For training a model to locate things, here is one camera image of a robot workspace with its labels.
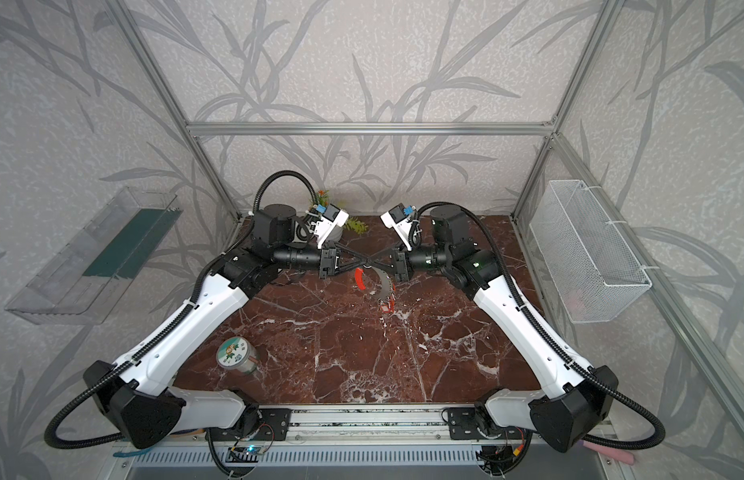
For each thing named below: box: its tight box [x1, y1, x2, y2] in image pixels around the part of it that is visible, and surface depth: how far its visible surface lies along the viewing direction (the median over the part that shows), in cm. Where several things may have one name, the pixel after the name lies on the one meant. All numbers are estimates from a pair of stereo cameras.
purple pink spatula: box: [579, 439, 635, 466], surface depth 69 cm
